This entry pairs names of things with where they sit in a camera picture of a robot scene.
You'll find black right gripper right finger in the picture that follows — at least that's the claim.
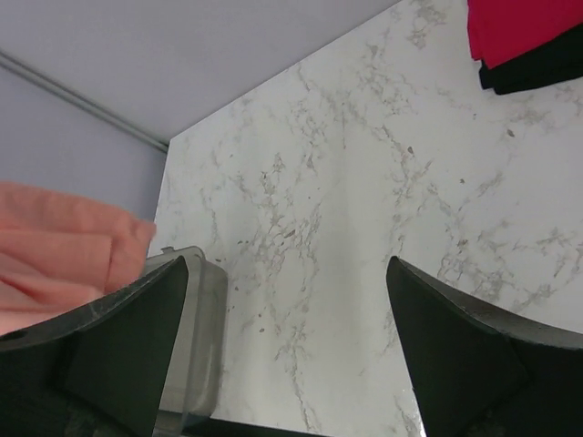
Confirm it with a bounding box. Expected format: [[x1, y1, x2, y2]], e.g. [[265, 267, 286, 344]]
[[386, 257, 582, 436]]

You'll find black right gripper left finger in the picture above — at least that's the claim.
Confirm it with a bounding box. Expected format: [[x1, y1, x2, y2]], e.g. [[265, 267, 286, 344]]
[[1, 257, 189, 436]]

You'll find salmon pink t shirt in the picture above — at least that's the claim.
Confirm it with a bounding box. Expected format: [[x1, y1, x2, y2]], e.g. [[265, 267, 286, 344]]
[[1, 181, 156, 334]]

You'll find clear grey plastic bin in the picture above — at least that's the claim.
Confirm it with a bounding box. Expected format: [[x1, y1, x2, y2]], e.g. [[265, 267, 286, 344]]
[[143, 246, 228, 436]]

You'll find folded black t shirt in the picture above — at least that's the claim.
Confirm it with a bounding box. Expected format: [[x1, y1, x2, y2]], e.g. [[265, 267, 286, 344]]
[[478, 40, 582, 95]]

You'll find folded crimson t shirt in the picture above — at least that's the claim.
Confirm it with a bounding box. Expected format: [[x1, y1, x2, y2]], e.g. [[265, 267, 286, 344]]
[[467, 0, 582, 68]]

